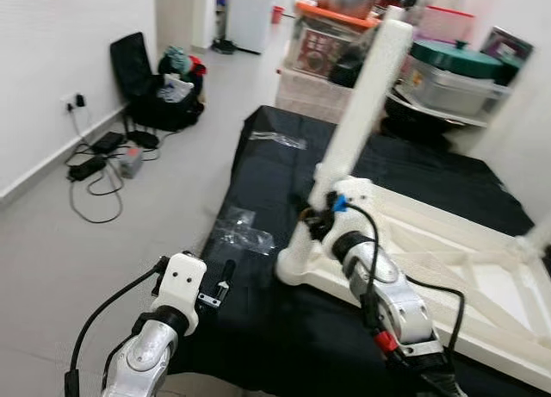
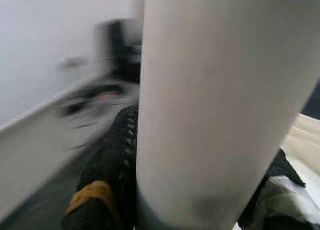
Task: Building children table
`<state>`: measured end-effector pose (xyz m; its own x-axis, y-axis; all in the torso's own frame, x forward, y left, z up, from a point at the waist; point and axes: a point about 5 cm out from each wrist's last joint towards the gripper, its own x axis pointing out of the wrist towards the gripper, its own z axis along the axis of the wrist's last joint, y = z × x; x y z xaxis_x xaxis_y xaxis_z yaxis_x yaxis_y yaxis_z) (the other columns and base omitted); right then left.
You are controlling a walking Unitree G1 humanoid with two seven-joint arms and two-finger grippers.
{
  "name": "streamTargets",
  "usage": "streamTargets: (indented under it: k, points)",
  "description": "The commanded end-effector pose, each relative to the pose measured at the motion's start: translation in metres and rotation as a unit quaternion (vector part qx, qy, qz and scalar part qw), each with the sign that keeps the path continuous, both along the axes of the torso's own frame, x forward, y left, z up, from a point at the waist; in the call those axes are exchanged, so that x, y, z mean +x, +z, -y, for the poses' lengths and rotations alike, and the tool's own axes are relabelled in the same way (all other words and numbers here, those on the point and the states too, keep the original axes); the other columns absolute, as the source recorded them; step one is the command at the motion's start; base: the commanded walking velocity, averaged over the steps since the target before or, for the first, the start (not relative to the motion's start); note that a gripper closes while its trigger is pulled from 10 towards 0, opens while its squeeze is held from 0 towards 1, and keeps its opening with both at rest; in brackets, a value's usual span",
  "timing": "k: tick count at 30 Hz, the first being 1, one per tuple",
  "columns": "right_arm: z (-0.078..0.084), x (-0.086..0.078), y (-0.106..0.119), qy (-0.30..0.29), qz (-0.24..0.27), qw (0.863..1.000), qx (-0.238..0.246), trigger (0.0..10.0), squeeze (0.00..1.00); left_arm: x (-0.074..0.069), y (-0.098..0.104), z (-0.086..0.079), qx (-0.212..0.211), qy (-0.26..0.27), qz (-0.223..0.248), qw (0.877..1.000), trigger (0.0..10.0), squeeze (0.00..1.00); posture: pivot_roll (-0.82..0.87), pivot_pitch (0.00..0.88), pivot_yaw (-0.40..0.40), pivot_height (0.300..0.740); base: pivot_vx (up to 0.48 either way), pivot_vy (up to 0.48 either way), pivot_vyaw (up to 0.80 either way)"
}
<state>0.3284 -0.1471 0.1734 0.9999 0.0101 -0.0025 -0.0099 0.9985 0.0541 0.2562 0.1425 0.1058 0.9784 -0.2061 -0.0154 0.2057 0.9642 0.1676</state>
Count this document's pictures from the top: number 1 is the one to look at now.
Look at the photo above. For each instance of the small red bucket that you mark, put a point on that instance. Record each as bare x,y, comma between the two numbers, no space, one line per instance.
277,14

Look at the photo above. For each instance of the beige cloth covered bench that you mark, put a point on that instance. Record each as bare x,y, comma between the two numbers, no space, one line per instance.
310,96

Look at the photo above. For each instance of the pink box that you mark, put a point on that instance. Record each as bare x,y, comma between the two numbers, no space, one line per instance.
446,24

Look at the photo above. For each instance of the red printed carton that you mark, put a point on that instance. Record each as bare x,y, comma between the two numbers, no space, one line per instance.
320,51

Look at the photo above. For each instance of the orange lidded storage box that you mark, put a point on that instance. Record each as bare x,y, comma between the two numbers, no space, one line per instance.
336,16

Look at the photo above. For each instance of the white plastic table top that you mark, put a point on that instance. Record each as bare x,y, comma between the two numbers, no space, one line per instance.
482,281

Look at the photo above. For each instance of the black folding chair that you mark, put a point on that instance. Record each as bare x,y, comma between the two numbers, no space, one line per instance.
129,70

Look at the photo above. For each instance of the black bag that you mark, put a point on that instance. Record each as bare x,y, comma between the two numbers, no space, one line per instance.
346,65

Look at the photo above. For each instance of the white fridge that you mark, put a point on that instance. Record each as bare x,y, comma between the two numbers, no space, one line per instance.
251,18

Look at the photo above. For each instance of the black wall plug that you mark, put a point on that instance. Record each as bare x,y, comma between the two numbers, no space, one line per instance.
69,105

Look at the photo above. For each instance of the white plastic bag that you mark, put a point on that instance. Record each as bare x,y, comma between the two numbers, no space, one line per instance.
176,89

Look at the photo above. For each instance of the clear plastic storage box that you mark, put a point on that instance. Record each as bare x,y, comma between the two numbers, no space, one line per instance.
452,91

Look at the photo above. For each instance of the black power strip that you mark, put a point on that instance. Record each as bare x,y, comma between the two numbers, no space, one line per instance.
86,168

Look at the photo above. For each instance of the black wok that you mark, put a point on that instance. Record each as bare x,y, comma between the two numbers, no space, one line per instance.
422,121

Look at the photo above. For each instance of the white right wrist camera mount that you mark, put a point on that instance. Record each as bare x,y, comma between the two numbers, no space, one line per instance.
355,195

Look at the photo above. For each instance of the red stuffed toy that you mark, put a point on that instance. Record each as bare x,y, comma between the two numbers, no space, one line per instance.
198,65

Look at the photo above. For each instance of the black power adapter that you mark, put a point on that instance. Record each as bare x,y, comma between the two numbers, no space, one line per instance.
108,142

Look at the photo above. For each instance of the black wall charger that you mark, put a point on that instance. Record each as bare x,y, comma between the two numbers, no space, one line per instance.
80,100

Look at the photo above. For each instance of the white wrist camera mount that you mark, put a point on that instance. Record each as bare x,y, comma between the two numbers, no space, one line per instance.
182,281
355,195

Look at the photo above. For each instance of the green pot with lid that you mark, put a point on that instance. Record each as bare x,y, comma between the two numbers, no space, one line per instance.
456,59

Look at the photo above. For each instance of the green stuffed toy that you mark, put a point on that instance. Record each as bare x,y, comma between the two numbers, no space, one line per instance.
177,58

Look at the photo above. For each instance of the black tablecloth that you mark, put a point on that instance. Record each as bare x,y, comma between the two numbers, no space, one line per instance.
284,177

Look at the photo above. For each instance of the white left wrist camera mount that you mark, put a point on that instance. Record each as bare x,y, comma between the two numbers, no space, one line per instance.
182,281

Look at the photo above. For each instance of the black wifi router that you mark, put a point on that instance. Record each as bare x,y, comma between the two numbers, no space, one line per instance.
144,139

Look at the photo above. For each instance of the dark green slippers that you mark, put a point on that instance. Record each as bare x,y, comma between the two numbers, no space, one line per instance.
222,46

